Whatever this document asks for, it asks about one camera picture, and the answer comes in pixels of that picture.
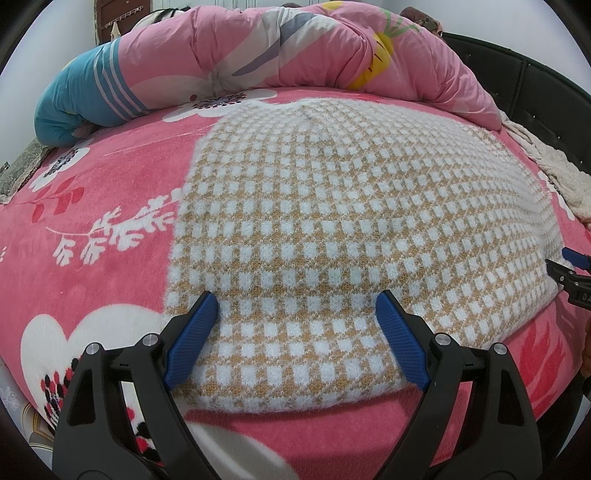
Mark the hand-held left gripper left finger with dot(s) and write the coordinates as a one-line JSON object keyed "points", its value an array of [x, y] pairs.
{"points": [[189, 339]]}

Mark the cream fuzzy garment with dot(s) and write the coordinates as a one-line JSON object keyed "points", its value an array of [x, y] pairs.
{"points": [[554, 170]]}

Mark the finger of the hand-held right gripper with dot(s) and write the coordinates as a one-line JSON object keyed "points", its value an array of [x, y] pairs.
{"points": [[565, 272], [577, 259]]}

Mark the pink floral fleece blanket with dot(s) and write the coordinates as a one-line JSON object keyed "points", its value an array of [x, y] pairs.
{"points": [[92, 277]]}

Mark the beige houndstooth knit coat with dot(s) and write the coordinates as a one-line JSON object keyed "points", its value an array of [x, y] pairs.
{"points": [[346, 240]]}

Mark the pale floral bed sheet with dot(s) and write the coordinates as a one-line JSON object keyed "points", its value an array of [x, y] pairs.
{"points": [[23, 410]]}

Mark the black bed headboard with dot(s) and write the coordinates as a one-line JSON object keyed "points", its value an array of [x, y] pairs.
{"points": [[531, 83]]}

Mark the pink and blue printed quilt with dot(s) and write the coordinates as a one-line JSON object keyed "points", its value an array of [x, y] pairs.
{"points": [[207, 50]]}

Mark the olive patterned cloth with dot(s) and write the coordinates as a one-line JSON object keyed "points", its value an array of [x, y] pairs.
{"points": [[21, 170]]}

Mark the brown wooden door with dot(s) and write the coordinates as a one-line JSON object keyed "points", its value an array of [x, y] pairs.
{"points": [[124, 16]]}

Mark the black and white cloth bundle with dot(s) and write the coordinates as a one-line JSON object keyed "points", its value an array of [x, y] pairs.
{"points": [[157, 17]]}

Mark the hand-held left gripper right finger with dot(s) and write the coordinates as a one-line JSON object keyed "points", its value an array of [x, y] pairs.
{"points": [[404, 339]]}

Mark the brown clothing pile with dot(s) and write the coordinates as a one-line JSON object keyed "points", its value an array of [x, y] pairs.
{"points": [[422, 18]]}

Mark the small cream hanging pouch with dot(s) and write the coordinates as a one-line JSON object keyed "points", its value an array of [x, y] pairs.
{"points": [[114, 32]]}

